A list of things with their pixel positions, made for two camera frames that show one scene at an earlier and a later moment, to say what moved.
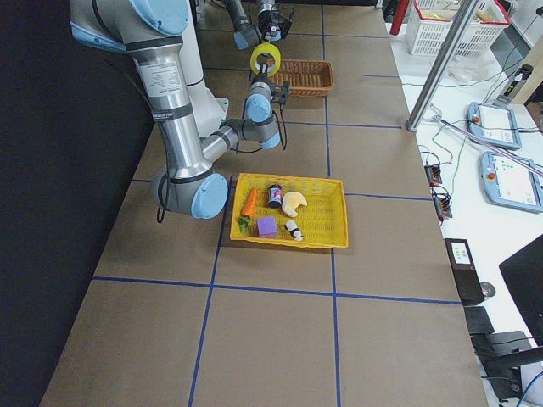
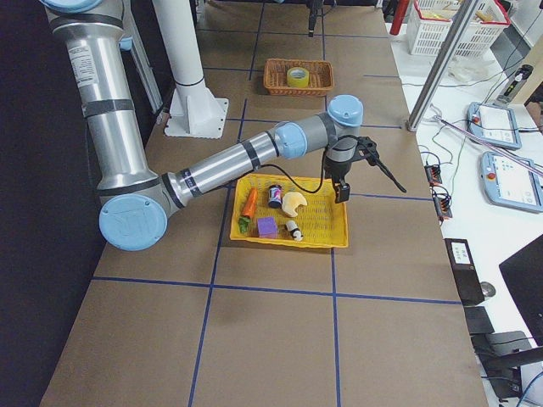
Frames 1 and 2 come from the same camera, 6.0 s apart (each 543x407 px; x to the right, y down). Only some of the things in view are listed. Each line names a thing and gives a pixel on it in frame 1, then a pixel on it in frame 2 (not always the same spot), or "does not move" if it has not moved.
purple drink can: (275, 195) does not move
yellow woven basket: (291, 209) does not move
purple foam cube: (267, 227) does not move
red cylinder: (400, 8) does not move
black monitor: (524, 273) does not move
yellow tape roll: (265, 46) → (298, 77)
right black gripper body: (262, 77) → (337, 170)
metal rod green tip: (515, 158) does not move
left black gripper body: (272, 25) → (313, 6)
